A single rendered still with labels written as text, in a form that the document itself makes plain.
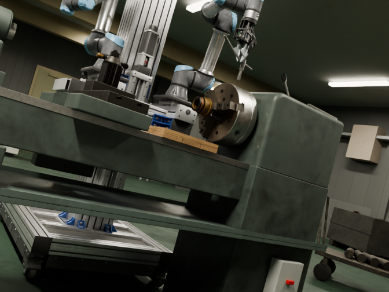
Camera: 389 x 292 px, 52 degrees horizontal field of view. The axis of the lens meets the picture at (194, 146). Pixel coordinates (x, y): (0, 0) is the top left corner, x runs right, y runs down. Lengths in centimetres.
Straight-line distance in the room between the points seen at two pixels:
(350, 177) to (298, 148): 749
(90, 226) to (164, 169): 106
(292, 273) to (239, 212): 45
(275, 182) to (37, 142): 116
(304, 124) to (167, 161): 82
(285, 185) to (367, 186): 728
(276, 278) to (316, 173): 60
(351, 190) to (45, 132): 851
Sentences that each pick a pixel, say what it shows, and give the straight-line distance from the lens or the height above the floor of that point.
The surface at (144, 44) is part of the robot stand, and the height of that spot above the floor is 143.
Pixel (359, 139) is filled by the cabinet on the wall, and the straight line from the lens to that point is 936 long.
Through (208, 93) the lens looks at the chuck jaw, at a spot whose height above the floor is 116.
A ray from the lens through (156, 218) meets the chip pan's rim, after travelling 159.
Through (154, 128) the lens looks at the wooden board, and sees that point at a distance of 175.
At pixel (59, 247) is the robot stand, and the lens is 229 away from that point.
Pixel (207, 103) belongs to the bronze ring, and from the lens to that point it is 197.
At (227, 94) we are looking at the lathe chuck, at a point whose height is 118.
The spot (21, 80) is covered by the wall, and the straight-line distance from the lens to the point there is 1096.
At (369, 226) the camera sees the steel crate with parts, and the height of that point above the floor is 58.
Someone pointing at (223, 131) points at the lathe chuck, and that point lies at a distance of 198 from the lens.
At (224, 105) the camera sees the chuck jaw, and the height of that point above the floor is 111.
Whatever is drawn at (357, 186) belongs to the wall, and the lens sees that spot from 950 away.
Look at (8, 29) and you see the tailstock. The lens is 160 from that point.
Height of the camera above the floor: 79
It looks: 3 degrees up
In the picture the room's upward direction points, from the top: 16 degrees clockwise
